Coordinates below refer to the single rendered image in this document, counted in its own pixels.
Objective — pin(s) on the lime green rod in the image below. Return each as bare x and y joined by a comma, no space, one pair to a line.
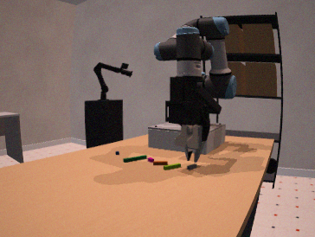
172,166

